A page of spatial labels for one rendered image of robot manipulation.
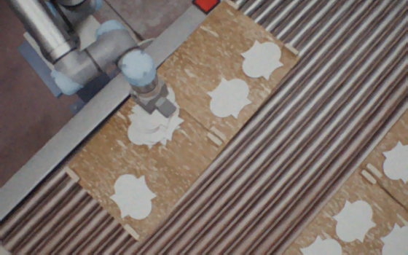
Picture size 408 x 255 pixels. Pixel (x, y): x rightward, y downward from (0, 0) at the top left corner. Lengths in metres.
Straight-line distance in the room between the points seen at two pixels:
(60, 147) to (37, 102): 1.13
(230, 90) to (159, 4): 1.34
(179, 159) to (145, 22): 1.38
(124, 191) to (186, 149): 0.24
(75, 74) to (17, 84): 1.65
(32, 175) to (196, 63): 0.68
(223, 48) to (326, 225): 0.68
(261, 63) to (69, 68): 0.69
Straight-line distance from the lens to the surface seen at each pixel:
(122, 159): 1.40
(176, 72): 1.45
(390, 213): 1.47
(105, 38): 1.06
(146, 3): 2.67
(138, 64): 0.99
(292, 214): 1.40
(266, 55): 1.47
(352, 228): 1.42
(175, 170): 1.37
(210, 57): 1.46
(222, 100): 1.40
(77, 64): 1.04
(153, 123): 1.32
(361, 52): 1.59
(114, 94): 1.48
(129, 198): 1.37
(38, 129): 2.54
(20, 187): 1.52
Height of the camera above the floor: 2.29
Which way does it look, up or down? 75 degrees down
